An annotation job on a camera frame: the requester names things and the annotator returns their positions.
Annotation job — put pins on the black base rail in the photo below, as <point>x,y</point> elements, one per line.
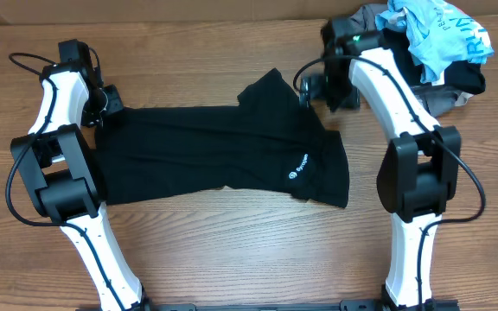
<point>275,307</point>

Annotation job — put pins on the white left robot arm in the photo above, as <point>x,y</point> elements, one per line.
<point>62,178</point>

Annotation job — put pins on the light blue printed shirt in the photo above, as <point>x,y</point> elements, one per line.
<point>439,34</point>

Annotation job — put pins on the black folded garment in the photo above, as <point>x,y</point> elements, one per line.
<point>460,75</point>

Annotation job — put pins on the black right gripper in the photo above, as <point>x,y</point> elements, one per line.
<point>310,89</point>

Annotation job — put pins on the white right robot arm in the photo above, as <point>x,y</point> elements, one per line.
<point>418,174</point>

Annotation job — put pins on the white beige folded garment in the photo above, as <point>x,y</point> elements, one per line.
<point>463,98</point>

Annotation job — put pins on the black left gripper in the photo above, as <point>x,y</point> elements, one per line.
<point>115,104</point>

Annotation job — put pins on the grey folded garment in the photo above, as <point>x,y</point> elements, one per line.
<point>363,20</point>

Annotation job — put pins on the black polo shirt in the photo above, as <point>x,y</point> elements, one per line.
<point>268,141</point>

